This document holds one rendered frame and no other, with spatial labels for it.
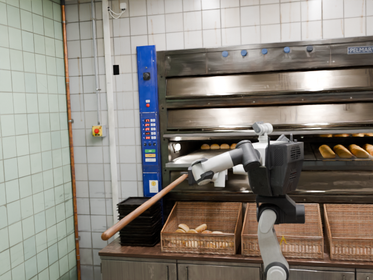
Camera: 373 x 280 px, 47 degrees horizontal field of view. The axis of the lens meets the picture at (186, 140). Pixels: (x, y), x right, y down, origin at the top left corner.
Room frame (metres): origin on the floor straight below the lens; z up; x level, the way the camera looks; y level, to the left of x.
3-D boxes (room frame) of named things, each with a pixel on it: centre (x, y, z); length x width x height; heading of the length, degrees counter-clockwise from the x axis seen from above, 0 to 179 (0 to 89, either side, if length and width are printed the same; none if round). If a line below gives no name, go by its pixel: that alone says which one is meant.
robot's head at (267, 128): (2.59, -0.46, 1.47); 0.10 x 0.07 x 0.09; 139
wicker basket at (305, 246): (3.13, -0.68, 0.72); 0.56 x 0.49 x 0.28; 76
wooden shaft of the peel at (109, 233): (2.32, 0.11, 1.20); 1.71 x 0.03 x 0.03; 167
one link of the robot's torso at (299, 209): (2.55, -0.55, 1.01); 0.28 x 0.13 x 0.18; 77
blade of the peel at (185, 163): (3.42, -0.14, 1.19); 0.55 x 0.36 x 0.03; 77
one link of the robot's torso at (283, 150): (2.54, -0.51, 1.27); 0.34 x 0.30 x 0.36; 139
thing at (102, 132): (3.71, 0.75, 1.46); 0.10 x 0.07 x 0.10; 76
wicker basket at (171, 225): (3.27, -0.10, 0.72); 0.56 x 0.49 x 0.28; 76
